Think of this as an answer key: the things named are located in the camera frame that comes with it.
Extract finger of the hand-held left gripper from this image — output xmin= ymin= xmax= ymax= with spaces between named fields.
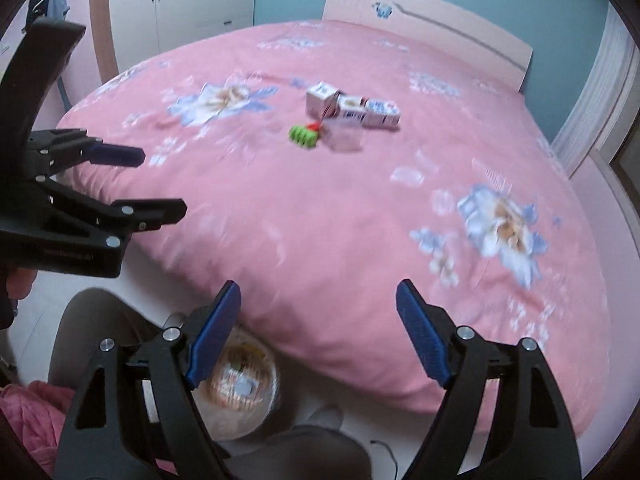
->
xmin=27 ymin=129 xmax=147 ymax=181
xmin=30 ymin=175 xmax=188 ymax=251

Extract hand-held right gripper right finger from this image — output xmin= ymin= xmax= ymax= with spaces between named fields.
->
xmin=396 ymin=279 xmax=584 ymax=480

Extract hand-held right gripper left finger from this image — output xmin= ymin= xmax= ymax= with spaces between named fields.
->
xmin=52 ymin=280 xmax=243 ymax=480

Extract white trash bin with bag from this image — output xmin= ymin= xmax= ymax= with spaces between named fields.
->
xmin=192 ymin=327 xmax=281 ymax=441

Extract small green and red item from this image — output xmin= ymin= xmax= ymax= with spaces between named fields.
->
xmin=288 ymin=121 xmax=326 ymax=151

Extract small white carton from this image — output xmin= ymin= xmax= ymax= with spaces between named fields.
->
xmin=306 ymin=81 xmax=341 ymax=117

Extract clear plastic cup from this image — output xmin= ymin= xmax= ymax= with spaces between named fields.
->
xmin=325 ymin=122 xmax=363 ymax=153

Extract white carton blue print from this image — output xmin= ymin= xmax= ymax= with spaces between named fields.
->
xmin=362 ymin=98 xmax=402 ymax=128

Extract white carton brown print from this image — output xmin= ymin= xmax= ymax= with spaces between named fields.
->
xmin=336 ymin=95 xmax=368 ymax=123

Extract person's left hand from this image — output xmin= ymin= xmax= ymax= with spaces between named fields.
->
xmin=4 ymin=266 xmax=37 ymax=303

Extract person's left leg grey trousers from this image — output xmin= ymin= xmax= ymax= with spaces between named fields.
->
xmin=47 ymin=287 xmax=191 ymax=391

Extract person's leg grey trousers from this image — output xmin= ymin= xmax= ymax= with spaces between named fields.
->
xmin=215 ymin=405 xmax=373 ymax=480
xmin=47 ymin=287 xmax=191 ymax=391

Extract person's right leg grey trousers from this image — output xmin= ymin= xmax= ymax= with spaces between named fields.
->
xmin=215 ymin=405 xmax=373 ymax=480

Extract pink floral quilt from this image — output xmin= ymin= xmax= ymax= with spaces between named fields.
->
xmin=56 ymin=20 xmax=608 ymax=436

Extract white wardrobe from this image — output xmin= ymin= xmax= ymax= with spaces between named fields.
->
xmin=89 ymin=0 xmax=258 ymax=86

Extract pink fleece garment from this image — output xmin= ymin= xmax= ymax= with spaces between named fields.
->
xmin=0 ymin=380 xmax=76 ymax=466

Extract pale pink bed headboard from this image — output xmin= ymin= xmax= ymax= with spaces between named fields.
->
xmin=321 ymin=0 xmax=533 ymax=92

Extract black cable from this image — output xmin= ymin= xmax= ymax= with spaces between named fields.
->
xmin=370 ymin=440 xmax=398 ymax=480

